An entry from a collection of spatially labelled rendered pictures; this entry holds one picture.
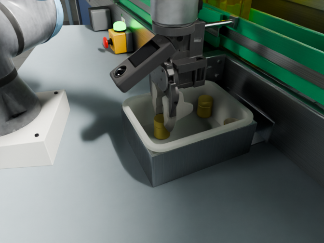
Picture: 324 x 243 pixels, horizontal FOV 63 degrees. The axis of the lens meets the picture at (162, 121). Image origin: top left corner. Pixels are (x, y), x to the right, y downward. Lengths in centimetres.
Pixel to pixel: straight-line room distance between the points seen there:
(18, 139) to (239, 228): 42
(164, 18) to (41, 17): 29
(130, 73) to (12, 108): 26
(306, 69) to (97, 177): 43
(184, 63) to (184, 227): 27
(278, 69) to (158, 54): 25
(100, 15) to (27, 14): 65
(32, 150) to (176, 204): 29
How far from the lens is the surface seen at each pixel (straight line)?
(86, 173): 54
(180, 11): 42
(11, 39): 58
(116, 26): 98
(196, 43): 48
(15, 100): 58
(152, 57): 43
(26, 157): 57
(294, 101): 54
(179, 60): 47
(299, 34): 63
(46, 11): 63
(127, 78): 43
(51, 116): 59
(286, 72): 56
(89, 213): 48
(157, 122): 53
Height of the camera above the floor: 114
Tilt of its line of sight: 37 degrees down
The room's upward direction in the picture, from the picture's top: straight up
